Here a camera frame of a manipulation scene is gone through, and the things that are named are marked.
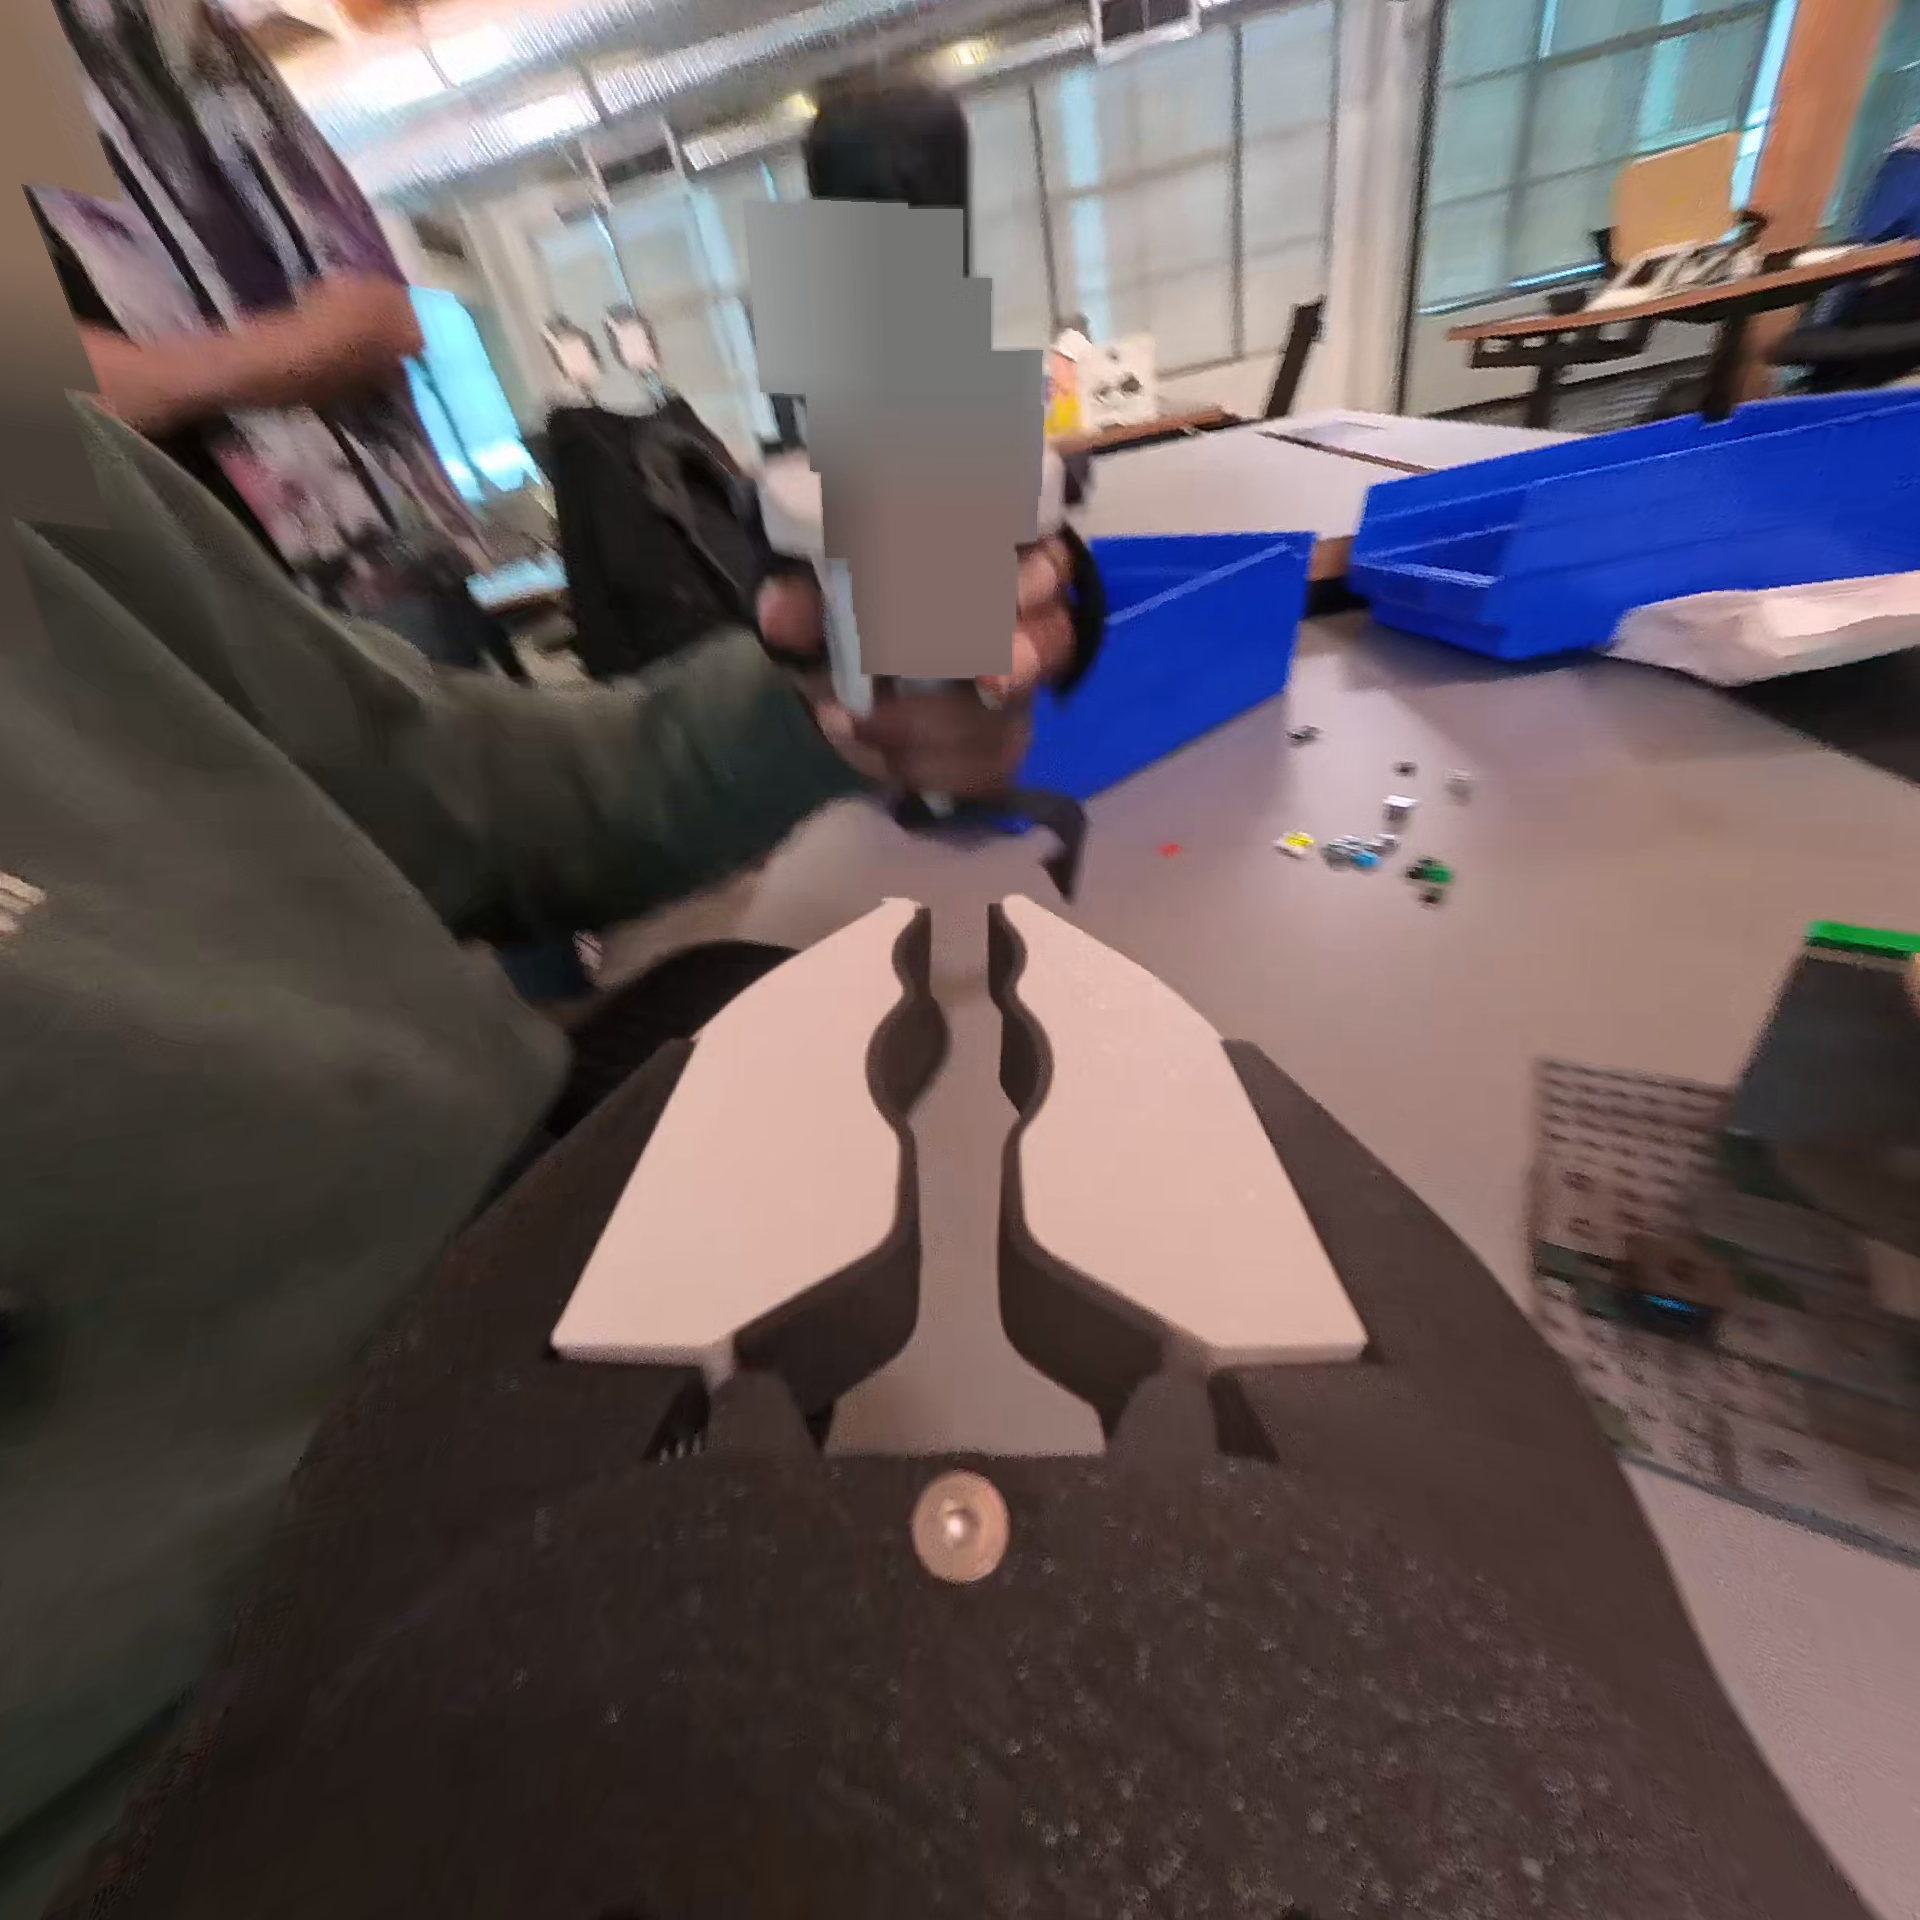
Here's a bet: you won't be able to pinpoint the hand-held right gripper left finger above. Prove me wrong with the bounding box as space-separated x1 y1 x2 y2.
549 896 954 1454

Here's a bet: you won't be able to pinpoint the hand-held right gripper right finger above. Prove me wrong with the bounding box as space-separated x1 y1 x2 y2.
986 890 1374 1455

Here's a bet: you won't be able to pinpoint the grey tan toy brick build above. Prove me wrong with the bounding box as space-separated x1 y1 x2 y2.
1526 919 1920 1553

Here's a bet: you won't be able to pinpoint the person's left forearm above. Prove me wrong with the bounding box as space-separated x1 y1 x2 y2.
405 622 903 962

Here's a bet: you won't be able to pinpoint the grey desk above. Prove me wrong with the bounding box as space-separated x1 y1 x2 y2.
584 598 1920 1920

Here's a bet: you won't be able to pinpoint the brown top background desk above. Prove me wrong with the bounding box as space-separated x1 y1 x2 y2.
1447 238 1920 429

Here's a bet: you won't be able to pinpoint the black jacket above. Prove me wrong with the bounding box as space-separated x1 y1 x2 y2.
543 392 784 681

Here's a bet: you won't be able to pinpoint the blue plastic storage bin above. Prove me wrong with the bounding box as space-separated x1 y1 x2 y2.
1024 527 1317 800

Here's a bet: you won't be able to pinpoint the scattered small loose bricks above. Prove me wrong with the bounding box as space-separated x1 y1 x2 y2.
1270 719 1478 904

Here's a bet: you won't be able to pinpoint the person's green sweater torso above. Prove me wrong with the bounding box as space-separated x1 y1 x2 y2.
0 392 578 1906

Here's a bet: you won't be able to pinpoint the long blue plastic bin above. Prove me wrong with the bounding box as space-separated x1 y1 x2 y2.
1346 392 1920 665

